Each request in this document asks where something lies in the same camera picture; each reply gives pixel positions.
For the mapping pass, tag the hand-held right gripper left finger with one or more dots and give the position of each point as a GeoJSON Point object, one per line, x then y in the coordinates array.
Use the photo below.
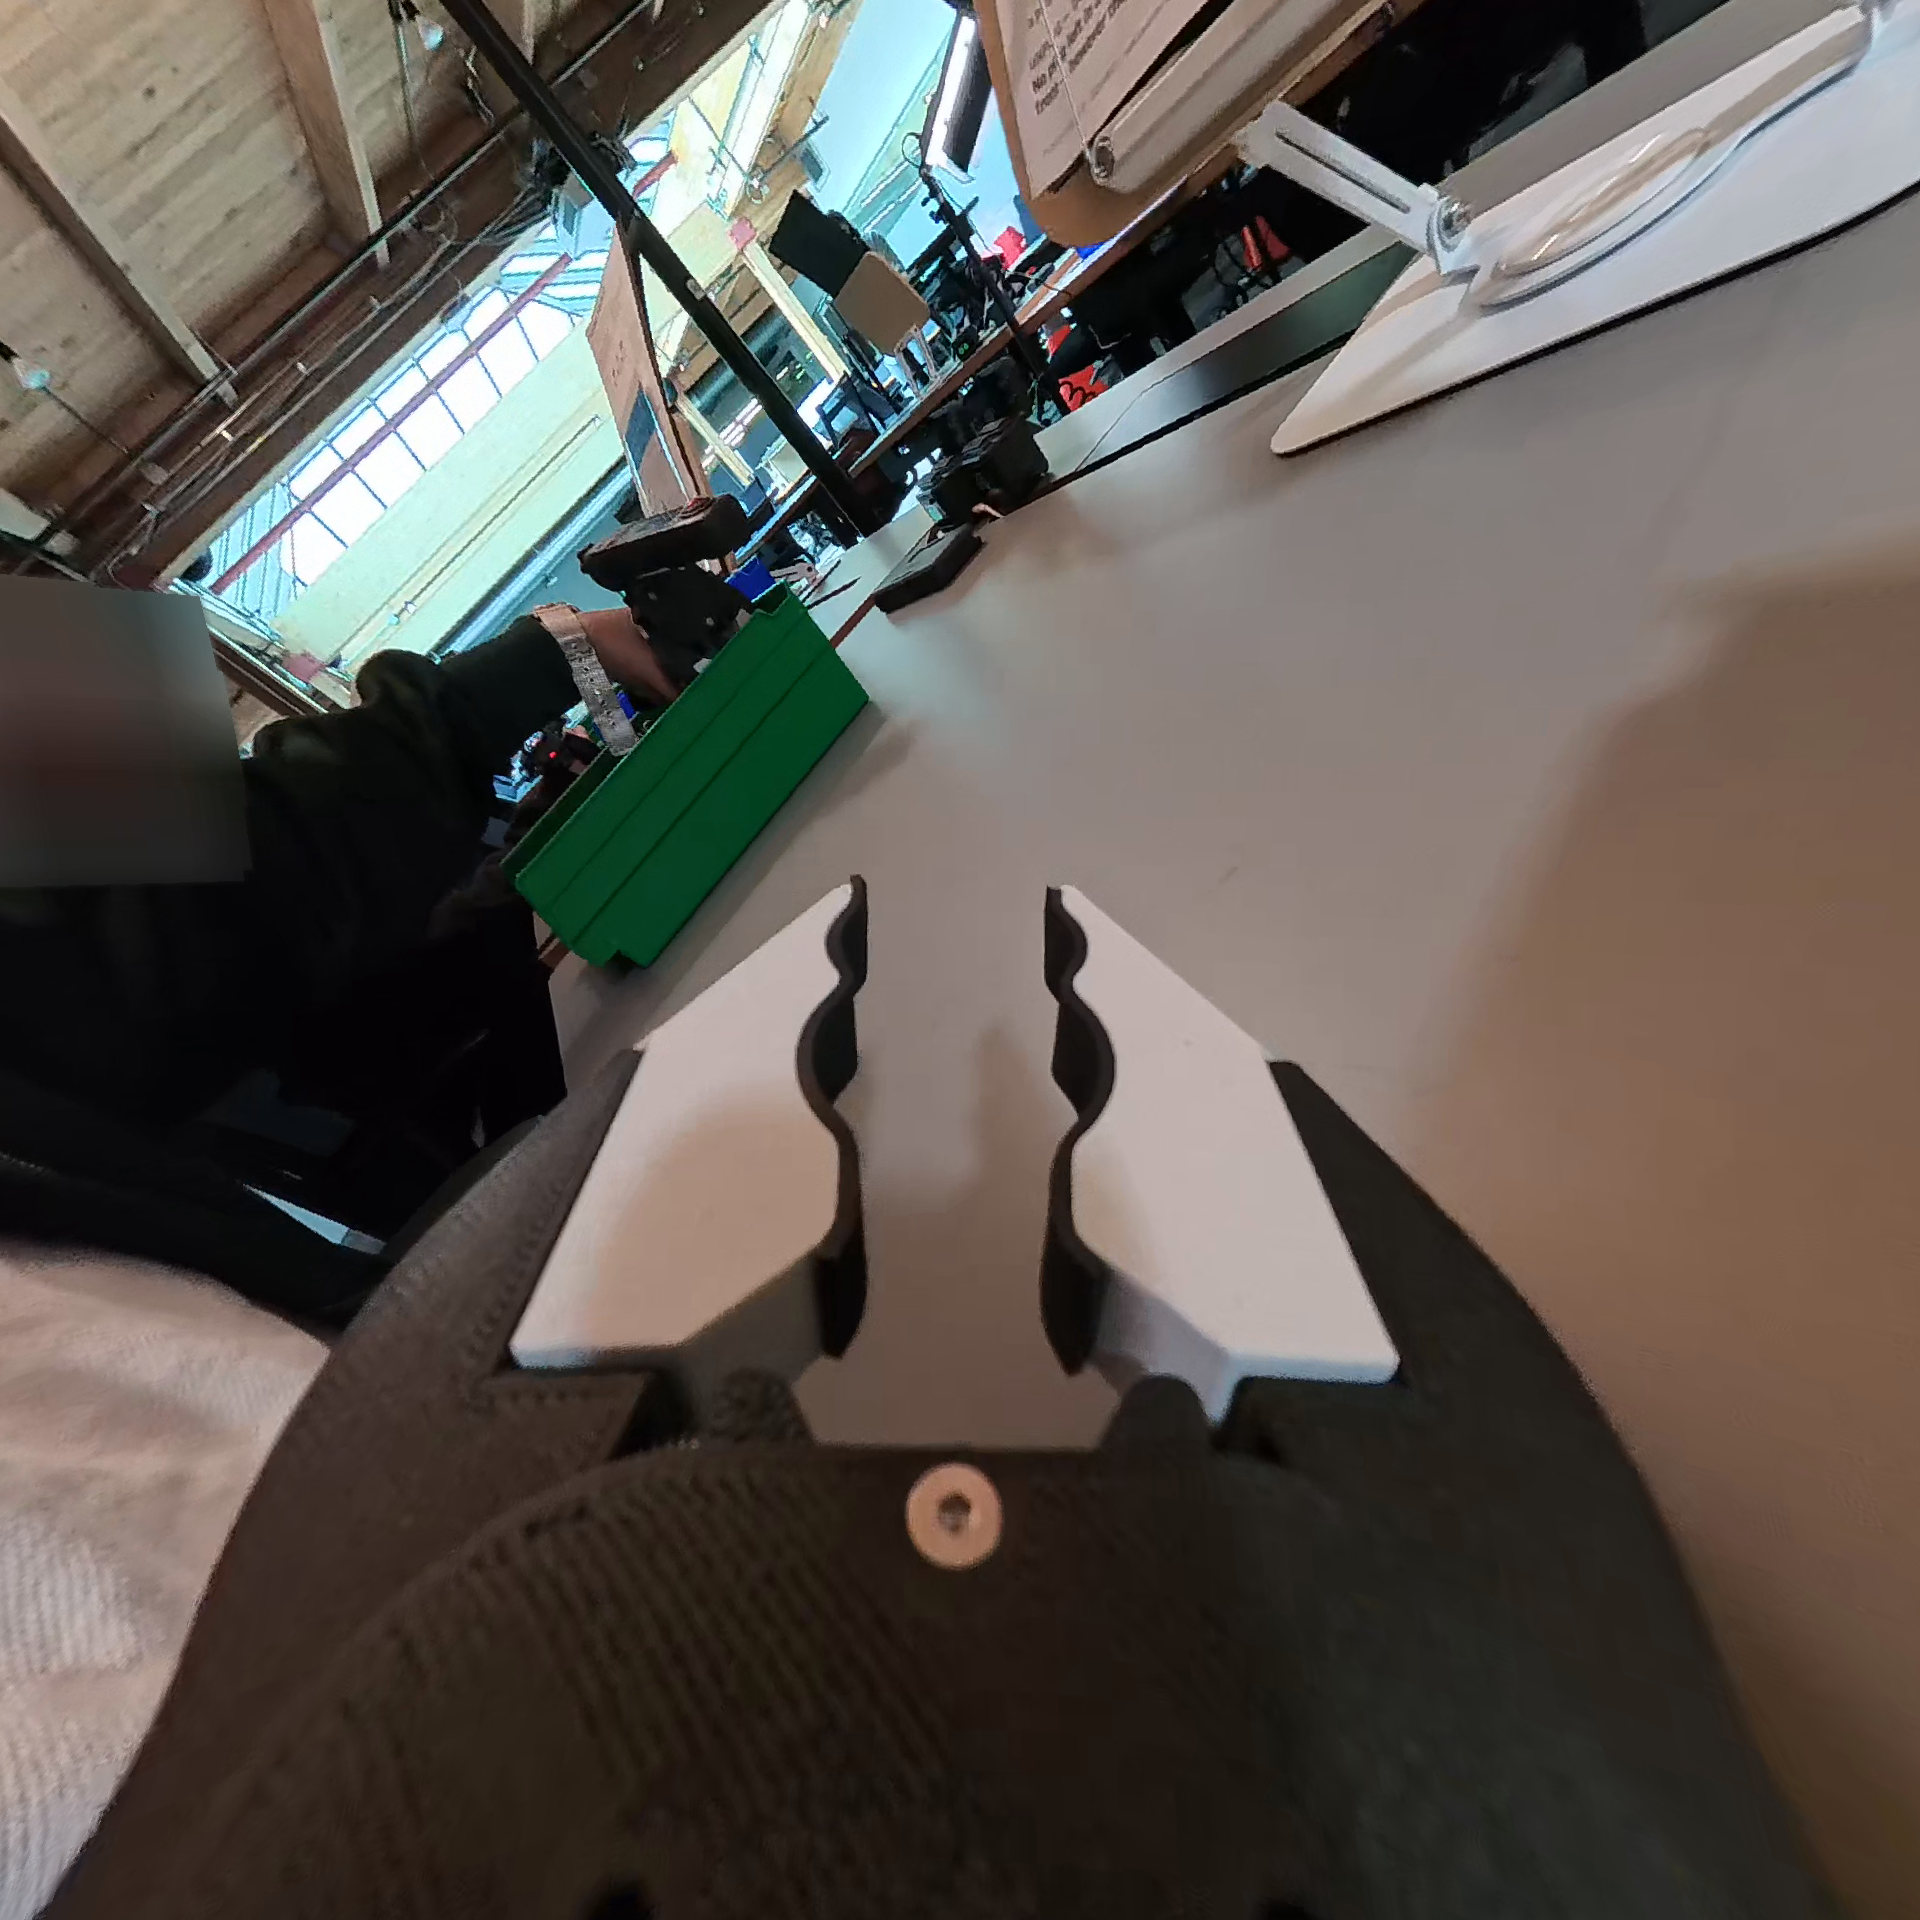
{"type": "Point", "coordinates": [705, 1185]}

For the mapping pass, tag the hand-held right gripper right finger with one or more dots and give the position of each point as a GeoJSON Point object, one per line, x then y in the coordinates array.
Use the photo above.
{"type": "Point", "coordinates": [1215, 1201]}

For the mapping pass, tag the green plastic bin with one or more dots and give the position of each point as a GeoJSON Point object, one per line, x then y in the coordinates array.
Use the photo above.
{"type": "Point", "coordinates": [690, 796]}

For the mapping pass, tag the person's left forearm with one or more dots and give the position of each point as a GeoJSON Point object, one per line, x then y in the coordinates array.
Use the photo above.
{"type": "Point", "coordinates": [437, 720]}

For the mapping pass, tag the person's left hand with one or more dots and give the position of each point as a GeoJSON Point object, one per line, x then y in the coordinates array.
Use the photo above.
{"type": "Point", "coordinates": [622, 652]}

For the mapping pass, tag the cardboard shield with blue label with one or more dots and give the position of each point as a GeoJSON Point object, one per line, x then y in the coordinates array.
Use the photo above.
{"type": "Point", "coordinates": [637, 375]}

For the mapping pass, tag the black flat box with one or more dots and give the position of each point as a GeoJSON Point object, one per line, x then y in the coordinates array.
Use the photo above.
{"type": "Point", "coordinates": [932, 570]}

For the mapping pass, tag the black battery charger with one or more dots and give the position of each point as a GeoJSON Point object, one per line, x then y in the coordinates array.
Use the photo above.
{"type": "Point", "coordinates": [1013, 446]}
{"type": "Point", "coordinates": [962, 472]}

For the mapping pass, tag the black ceiling pole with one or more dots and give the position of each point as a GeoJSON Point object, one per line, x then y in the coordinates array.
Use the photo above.
{"type": "Point", "coordinates": [677, 255]}

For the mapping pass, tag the black square panel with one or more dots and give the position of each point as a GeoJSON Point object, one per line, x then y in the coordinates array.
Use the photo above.
{"type": "Point", "coordinates": [818, 241]}

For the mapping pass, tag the printed instruction sheet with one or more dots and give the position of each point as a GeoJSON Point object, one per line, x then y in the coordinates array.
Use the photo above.
{"type": "Point", "coordinates": [1082, 61]}

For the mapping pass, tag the person's white pants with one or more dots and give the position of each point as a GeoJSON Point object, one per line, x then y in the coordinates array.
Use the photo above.
{"type": "Point", "coordinates": [105, 1500]}

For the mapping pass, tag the instruction sheet on stand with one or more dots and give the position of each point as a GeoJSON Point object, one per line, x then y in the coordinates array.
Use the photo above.
{"type": "Point", "coordinates": [1577, 285]}

